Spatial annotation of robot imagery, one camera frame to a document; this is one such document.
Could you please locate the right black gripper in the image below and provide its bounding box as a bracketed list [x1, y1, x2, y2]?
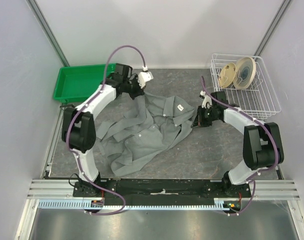
[191, 105, 218, 128]

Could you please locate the grey button shirt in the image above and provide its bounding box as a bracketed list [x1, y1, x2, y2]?
[96, 93, 195, 177]

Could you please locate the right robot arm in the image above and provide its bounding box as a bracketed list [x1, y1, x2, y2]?
[192, 91, 284, 197]

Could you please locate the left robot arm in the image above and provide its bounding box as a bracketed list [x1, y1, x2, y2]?
[62, 63, 153, 197]

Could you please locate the beige plate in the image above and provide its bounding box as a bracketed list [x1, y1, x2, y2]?
[218, 62, 236, 88]

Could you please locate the green plastic tray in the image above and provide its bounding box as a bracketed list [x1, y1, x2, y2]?
[53, 64, 105, 104]

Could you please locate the beige bowl blue centre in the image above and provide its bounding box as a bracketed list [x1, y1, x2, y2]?
[233, 57, 256, 90]

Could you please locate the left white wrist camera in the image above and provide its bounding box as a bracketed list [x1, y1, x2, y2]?
[138, 71, 154, 89]

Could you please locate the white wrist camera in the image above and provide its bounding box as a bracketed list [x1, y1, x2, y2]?
[138, 71, 154, 89]
[200, 90, 212, 109]

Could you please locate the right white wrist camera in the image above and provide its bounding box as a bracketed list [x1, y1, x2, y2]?
[200, 90, 212, 109]

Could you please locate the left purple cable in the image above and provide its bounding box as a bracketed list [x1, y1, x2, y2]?
[66, 44, 149, 216]

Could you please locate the purple cable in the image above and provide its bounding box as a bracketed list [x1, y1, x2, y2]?
[200, 76, 280, 217]
[66, 44, 149, 216]

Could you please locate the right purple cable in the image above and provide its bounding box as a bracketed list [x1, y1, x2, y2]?
[200, 76, 280, 217]

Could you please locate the white wire basket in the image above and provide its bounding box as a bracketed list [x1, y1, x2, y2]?
[210, 53, 281, 120]

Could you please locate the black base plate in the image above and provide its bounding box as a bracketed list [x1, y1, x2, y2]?
[73, 178, 251, 205]

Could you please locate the aluminium frame rail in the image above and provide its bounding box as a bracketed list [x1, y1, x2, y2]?
[15, 177, 304, 240]

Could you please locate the blue-white cable duct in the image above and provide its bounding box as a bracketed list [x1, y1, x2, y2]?
[38, 199, 230, 211]

